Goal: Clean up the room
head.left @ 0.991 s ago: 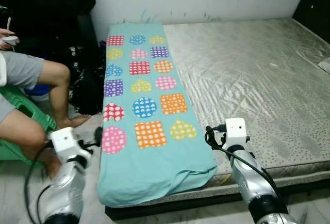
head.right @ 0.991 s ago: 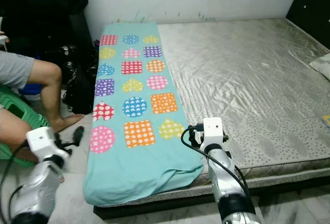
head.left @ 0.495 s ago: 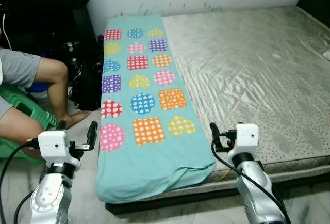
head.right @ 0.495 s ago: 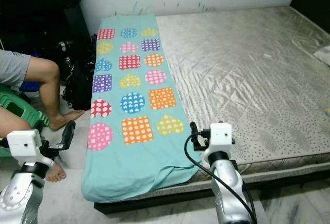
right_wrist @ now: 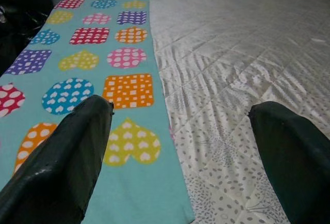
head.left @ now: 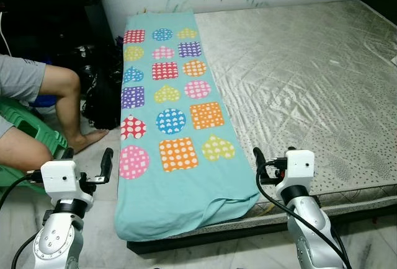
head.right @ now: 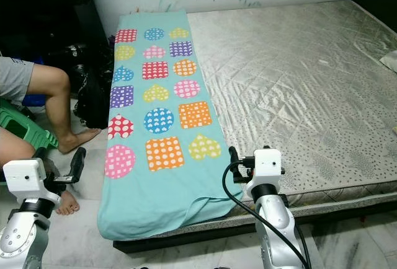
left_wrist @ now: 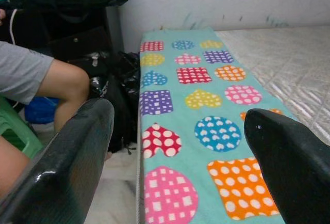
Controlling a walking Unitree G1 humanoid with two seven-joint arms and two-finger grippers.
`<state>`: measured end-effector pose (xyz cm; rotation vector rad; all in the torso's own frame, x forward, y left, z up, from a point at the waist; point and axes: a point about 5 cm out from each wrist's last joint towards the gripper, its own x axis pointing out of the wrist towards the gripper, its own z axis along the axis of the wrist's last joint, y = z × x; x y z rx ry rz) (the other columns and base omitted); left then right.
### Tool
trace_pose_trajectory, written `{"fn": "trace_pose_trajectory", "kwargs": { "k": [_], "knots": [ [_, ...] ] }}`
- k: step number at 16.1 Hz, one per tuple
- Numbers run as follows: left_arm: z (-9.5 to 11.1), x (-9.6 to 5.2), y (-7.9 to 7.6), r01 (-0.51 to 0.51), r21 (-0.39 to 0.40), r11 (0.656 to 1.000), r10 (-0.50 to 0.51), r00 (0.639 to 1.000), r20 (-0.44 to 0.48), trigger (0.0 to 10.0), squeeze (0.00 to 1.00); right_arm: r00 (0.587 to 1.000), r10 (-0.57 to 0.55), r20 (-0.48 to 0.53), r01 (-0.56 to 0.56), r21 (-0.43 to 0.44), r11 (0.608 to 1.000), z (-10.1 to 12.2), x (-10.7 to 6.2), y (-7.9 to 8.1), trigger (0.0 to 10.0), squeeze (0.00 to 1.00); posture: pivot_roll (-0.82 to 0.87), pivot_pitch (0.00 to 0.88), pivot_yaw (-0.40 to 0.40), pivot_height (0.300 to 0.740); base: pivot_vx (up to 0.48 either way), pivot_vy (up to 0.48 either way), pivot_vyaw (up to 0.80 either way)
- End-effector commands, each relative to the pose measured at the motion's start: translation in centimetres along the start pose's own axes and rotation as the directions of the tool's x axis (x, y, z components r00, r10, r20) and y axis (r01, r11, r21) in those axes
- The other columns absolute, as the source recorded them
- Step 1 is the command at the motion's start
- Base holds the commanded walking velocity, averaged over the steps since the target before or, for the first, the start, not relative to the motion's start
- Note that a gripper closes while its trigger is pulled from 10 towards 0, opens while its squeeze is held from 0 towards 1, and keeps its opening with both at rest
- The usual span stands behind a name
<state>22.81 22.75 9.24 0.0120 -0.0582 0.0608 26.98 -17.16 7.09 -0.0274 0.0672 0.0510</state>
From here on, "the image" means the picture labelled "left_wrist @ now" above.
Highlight teal blanket with coloured shapes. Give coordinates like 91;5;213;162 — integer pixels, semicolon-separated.
139;27;299;224

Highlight person's bare leg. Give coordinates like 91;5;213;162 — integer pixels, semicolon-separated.
37;59;91;134
0;135;31;199

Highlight white cord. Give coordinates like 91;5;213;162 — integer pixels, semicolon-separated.
9;8;18;45

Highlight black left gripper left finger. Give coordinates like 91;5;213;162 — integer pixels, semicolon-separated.
0;98;115;224

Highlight blue bag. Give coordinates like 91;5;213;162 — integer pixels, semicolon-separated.
24;96;60;125

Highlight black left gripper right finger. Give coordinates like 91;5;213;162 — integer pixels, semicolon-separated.
243;108;330;224

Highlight green plastic stool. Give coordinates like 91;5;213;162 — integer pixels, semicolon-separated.
0;96;44;160

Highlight white quilted mattress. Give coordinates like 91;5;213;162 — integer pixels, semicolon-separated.
215;25;330;146

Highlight grey shorts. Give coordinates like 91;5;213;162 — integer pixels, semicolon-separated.
0;40;55;105

